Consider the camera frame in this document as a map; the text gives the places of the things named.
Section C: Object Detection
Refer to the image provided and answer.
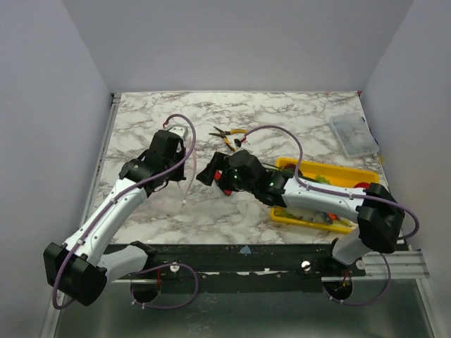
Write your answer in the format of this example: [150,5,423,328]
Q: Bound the red toy tomato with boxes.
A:
[354,182,370,189]

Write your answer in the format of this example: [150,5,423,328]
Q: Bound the clear plastic screw box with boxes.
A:
[328,113,379,158]

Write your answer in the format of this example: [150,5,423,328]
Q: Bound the green onion toy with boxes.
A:
[262,163,294,174]

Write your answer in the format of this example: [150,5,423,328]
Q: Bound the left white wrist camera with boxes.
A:
[167,125,188,140]

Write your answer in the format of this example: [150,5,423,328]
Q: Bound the yellow handled pliers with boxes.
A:
[209,127,248,152]

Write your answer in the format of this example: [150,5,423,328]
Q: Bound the yellow plastic tray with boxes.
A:
[270,161,379,234]

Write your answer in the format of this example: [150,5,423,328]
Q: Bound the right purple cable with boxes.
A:
[235,125,421,244]

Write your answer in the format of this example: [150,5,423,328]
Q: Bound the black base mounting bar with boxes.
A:
[119,244,365,294]

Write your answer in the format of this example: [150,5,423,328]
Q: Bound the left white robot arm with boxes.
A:
[43,126,187,306]

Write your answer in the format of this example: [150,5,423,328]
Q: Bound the purple cable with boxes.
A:
[51,113,197,311]
[235,125,421,244]

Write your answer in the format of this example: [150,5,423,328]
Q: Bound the green toy grapes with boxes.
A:
[314,175,331,185]

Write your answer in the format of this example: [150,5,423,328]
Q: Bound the clear zip top bag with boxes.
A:
[178,147,198,207]

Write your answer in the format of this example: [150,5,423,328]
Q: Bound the grey toy fish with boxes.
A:
[285,208,331,225]

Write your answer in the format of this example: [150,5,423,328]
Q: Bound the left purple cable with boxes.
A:
[51,113,197,311]

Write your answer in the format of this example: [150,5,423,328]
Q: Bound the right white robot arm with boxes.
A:
[196,150,405,276]

